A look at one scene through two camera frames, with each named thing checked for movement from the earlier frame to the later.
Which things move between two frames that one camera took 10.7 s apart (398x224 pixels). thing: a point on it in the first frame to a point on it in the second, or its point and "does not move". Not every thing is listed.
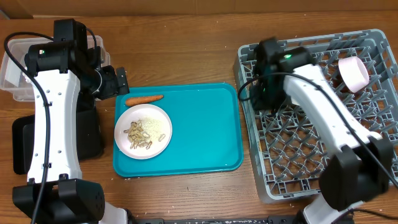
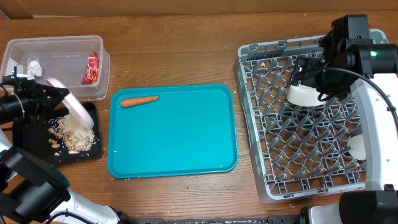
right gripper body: x=272 y=98 to x=327 y=81
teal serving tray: x=207 y=132 does not move
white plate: x=143 y=131 to x=73 y=104
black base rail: x=271 y=219 does not move
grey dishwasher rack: x=288 y=151 does not move
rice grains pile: x=151 y=127 to x=83 y=135
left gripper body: x=109 y=87 to x=28 y=101
